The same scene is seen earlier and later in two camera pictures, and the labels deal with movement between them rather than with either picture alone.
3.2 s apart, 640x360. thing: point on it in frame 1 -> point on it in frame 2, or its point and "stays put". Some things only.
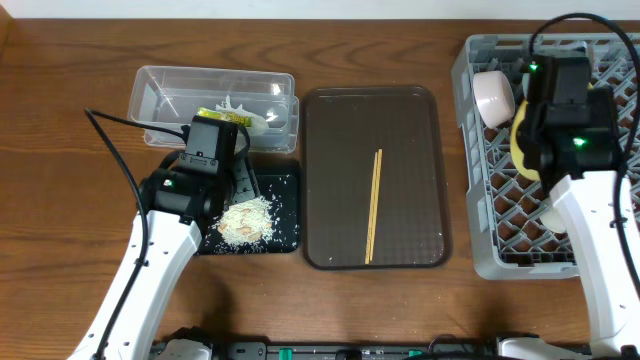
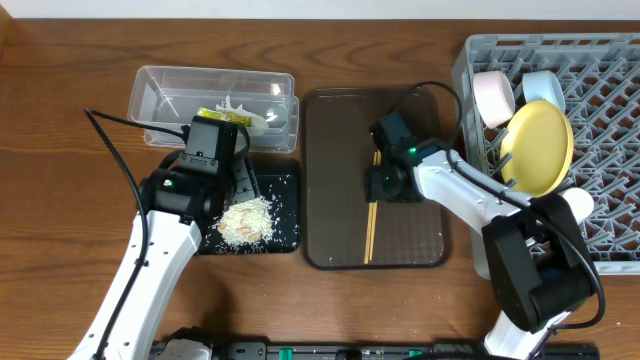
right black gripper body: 604,113 -> 384,188
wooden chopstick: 377,180 stays put
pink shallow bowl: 494,96 stays put
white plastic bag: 258,125 stays put
